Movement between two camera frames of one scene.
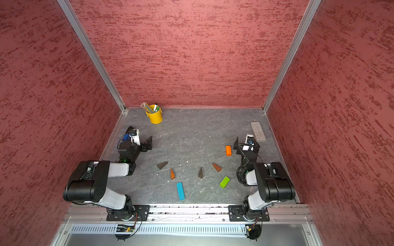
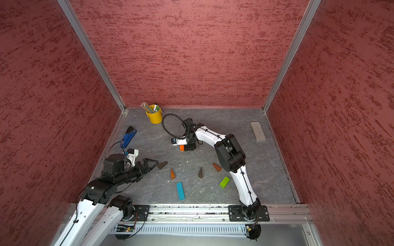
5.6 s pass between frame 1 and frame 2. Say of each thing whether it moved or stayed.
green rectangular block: stayed
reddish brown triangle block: stayed
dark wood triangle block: stayed
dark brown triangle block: stayed
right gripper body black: moved
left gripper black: moved
